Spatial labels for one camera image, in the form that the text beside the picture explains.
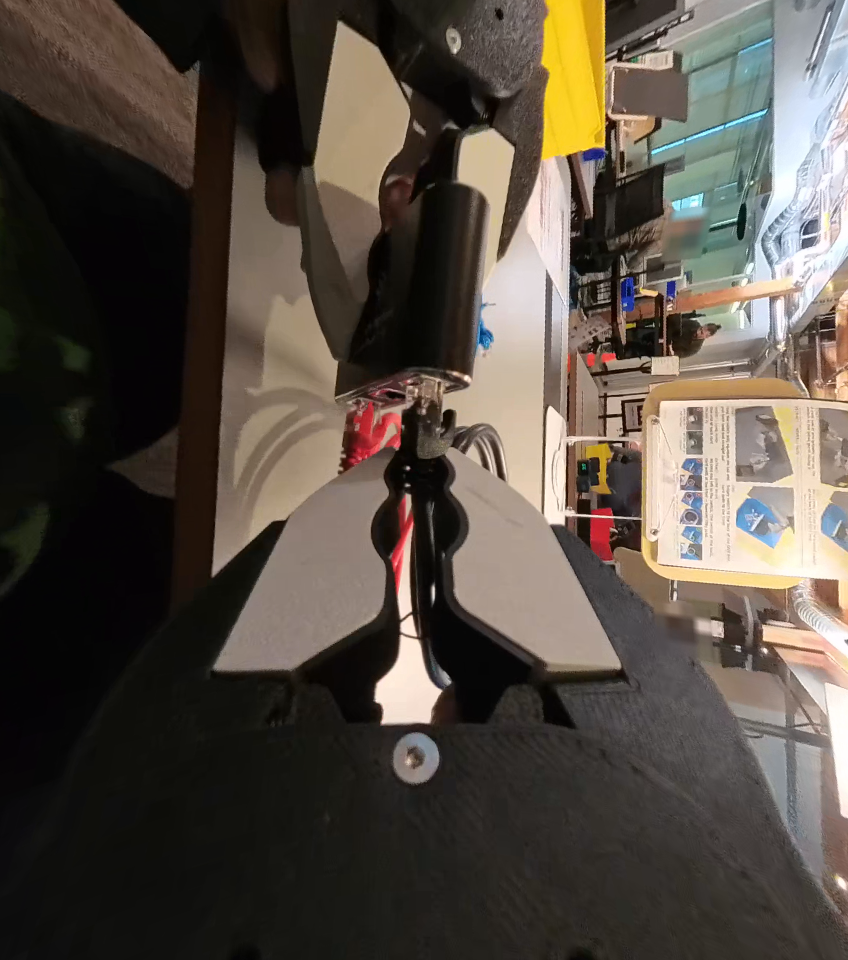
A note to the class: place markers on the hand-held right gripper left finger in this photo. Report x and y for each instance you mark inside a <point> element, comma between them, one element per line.
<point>312,593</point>

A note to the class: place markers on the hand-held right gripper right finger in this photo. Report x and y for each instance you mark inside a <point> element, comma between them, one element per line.
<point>529,593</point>

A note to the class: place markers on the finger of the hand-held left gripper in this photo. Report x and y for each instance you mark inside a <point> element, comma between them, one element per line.
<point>357,180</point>
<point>492,188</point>

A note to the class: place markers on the yellow plastic bin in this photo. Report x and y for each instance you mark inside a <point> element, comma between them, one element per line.
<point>574,68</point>

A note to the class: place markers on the black ethernet adapter hub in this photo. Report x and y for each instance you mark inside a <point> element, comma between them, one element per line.
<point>432,285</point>

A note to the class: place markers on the person's left hand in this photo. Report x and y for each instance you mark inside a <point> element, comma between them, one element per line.
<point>282,188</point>

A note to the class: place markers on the yellow and black boxes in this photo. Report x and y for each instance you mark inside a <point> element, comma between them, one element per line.
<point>597,468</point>

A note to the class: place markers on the black monitor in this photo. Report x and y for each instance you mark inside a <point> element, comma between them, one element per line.
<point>637,203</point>

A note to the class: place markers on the instruction sheet on stand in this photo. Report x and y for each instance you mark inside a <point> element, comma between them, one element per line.
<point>754,480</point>

